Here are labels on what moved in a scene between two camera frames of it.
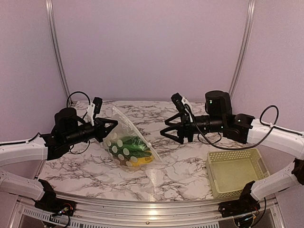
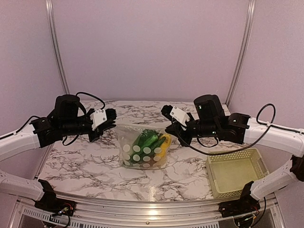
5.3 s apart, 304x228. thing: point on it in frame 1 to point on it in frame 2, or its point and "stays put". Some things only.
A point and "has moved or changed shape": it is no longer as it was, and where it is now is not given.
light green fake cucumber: x=137 y=147 to x=151 y=140
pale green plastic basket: x=228 y=172 stays put
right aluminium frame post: x=251 y=7 stays put
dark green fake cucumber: x=128 y=147 to x=158 y=144
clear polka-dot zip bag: x=126 y=147 has moved or changed shape
